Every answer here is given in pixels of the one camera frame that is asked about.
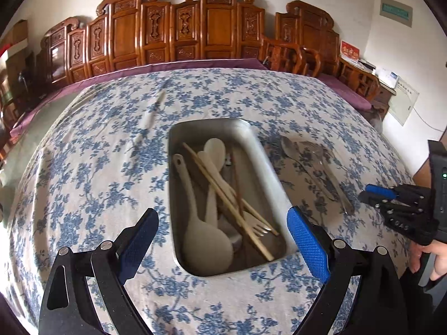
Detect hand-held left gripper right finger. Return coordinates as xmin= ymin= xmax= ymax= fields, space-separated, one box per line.
xmin=286 ymin=207 xmax=409 ymax=335

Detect brown chopstick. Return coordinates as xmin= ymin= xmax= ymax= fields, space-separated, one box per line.
xmin=231 ymin=147 xmax=245 ymax=219

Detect white rice paddle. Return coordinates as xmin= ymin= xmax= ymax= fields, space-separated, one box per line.
xmin=173 ymin=154 xmax=234 ymax=276

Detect person's right hand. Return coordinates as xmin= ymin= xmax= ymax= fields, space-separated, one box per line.
xmin=408 ymin=239 xmax=447 ymax=281

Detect carved wooden bench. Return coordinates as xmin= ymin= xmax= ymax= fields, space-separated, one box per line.
xmin=37 ymin=0 xmax=269 ymax=84

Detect white cable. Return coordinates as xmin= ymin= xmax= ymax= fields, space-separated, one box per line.
xmin=414 ymin=105 xmax=445 ymax=134

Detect metal spoon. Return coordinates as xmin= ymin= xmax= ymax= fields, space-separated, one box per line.
xmin=280 ymin=135 xmax=337 ymax=201
xmin=299 ymin=140 xmax=355 ymax=216

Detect wooden chair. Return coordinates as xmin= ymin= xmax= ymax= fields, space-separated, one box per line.
xmin=262 ymin=38 xmax=322 ymax=77

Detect wooden side table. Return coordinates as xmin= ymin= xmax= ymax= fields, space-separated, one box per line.
xmin=337 ymin=58 xmax=397 ymax=119

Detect white box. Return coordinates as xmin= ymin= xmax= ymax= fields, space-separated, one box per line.
xmin=379 ymin=70 xmax=400 ymax=88

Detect light bamboo chopstick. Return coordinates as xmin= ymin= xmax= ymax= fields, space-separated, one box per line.
xmin=196 ymin=160 xmax=275 ymax=262
xmin=183 ymin=142 xmax=280 ymax=236

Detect blue floral bedspread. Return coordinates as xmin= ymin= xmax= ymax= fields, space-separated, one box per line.
xmin=7 ymin=67 xmax=416 ymax=335

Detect metal fork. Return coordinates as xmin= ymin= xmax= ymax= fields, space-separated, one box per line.
xmin=241 ymin=213 xmax=272 ymax=238

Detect metal rectangular container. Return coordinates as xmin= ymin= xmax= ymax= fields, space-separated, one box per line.
xmin=168 ymin=118 xmax=299 ymax=278

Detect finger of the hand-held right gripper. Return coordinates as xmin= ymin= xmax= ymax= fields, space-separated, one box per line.
xmin=365 ymin=184 xmax=432 ymax=205
xmin=358 ymin=192 xmax=439 ymax=245

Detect purple sheet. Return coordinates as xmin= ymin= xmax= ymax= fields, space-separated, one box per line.
xmin=9 ymin=58 xmax=372 ymax=140

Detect cardboard boxes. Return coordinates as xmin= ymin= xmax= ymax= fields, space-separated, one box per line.
xmin=5 ymin=19 xmax=29 ymax=58

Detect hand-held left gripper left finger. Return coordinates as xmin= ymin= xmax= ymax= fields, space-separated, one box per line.
xmin=38 ymin=207 xmax=159 ymax=335

